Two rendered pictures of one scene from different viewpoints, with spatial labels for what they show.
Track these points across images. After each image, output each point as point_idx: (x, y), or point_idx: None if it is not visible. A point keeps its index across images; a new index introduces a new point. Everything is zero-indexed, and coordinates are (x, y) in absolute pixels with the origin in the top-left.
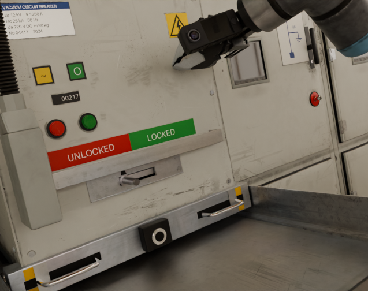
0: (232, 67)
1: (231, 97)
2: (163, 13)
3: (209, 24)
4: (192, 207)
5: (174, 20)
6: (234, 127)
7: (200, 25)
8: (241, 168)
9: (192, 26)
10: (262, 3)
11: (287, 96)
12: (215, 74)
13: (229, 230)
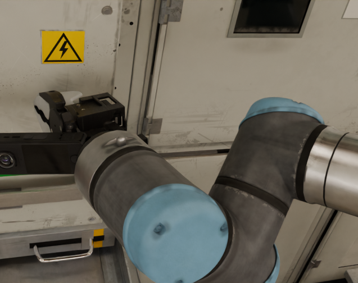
0: (243, 6)
1: (218, 48)
2: (38, 30)
3: (35, 152)
4: (24, 239)
5: (57, 41)
6: (205, 85)
7: (19, 149)
8: (193, 132)
9: (6, 147)
10: (87, 199)
11: (323, 62)
12: (205, 13)
13: (63, 269)
